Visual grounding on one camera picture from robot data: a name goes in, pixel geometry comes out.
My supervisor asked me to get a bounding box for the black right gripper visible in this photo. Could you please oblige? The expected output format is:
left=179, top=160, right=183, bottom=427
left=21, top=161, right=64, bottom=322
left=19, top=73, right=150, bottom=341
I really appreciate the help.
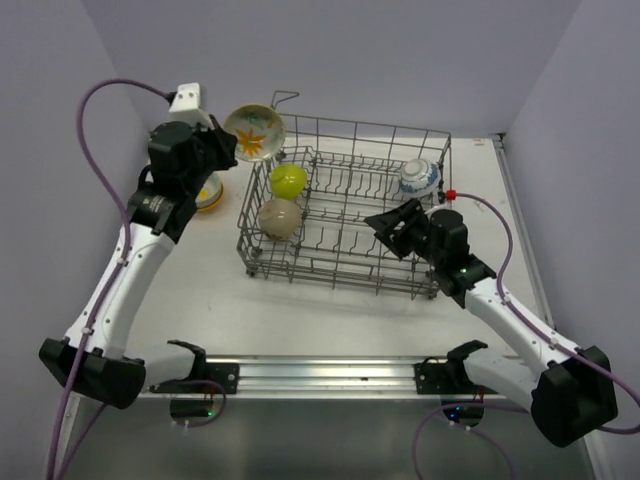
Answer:
left=364, top=197, right=444, bottom=268

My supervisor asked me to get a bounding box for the white floral leaf bowl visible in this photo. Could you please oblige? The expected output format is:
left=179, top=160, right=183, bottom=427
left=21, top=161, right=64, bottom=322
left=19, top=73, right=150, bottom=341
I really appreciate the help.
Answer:
left=222, top=103, right=286, bottom=163

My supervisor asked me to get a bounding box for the white blue patterned bowl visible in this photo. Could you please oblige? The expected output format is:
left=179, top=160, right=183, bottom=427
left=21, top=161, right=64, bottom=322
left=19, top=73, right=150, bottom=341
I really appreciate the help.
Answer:
left=399, top=158, right=441, bottom=198

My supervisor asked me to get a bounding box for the orange ribbed bowl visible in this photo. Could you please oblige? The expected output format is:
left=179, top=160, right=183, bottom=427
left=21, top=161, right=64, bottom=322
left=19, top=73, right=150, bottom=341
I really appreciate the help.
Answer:
left=196, top=184, right=224, bottom=213

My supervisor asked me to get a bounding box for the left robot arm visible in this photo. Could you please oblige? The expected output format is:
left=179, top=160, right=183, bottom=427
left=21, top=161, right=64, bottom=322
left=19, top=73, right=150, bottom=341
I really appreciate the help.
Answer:
left=39, top=115, right=238, bottom=409

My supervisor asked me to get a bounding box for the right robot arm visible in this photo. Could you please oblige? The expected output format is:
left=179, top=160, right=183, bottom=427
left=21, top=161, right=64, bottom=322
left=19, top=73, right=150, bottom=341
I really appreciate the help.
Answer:
left=365, top=200, right=618, bottom=447

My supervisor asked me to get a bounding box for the lime green bowl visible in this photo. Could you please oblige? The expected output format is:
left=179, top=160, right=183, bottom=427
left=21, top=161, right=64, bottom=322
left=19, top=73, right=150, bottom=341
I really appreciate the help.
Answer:
left=270, top=164, right=307, bottom=200

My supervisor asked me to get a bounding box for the beige bowl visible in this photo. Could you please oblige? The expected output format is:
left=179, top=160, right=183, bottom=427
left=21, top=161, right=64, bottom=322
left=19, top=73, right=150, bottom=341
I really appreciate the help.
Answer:
left=258, top=198, right=302, bottom=240

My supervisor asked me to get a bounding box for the grey wire dish rack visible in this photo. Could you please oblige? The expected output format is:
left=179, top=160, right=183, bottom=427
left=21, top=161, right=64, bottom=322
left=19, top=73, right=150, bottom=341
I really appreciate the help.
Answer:
left=237, top=113, right=452, bottom=299

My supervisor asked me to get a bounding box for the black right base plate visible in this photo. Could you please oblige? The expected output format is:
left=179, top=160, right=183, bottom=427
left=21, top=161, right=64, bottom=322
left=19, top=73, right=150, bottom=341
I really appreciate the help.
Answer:
left=413, top=357, right=496, bottom=396

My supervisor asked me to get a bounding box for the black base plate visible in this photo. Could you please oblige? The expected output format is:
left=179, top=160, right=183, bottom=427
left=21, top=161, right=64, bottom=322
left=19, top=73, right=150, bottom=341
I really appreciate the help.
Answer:
left=150, top=360, right=240, bottom=395
left=413, top=357, right=496, bottom=396

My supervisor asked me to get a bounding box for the aluminium mounting rail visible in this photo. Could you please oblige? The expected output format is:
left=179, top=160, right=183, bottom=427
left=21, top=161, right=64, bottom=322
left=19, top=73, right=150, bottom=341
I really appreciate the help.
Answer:
left=67, top=352, right=586, bottom=401

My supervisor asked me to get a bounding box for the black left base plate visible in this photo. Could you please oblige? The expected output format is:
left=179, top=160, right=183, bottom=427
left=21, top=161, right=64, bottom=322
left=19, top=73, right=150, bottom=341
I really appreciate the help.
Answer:
left=150, top=360, right=240, bottom=395

